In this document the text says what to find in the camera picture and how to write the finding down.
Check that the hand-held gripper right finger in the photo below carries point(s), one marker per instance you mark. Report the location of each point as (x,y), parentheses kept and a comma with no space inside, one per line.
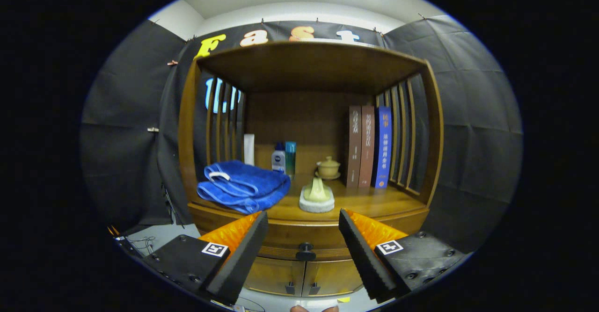
(365,260)

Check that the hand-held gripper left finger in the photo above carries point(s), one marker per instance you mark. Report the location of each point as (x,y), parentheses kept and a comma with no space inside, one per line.
(241,260)

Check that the wooden drawer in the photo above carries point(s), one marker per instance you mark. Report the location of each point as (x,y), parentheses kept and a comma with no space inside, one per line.
(285,246)

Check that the pale green soap white dish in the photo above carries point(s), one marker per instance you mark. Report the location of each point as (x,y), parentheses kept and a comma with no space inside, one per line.
(318,202)

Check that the wooden cabinet door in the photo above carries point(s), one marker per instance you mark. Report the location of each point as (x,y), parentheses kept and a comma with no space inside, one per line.
(276,274)
(332,277)

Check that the wooden countertop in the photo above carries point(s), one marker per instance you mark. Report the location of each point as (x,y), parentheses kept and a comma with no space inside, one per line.
(374,202)

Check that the wooden cabinet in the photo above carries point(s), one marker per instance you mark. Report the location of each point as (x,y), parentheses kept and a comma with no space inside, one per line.
(299,115)

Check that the blue folded towel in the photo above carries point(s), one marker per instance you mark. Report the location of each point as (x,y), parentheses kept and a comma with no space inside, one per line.
(243,185)

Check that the yellow lidded teacup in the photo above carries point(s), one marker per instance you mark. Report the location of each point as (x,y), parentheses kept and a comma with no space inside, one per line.
(328,168)

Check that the white blue lotion bottle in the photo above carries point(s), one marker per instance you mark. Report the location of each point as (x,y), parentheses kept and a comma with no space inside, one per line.
(278,160)

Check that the white tube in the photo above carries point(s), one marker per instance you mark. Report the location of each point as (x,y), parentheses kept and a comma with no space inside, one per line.
(249,150)

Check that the reddish brown book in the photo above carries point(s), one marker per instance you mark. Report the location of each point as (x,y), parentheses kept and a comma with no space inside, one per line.
(367,148)

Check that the dark brown book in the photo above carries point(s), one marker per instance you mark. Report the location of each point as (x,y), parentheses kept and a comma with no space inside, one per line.
(354,148)

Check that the blue book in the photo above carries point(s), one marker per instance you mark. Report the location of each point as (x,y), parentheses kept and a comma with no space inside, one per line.
(383,148)

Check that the teal bottle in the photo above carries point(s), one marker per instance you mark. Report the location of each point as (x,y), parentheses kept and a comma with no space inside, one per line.
(290,157)

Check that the black backdrop cloth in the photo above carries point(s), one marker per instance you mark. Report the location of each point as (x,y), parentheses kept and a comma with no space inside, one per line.
(468,115)

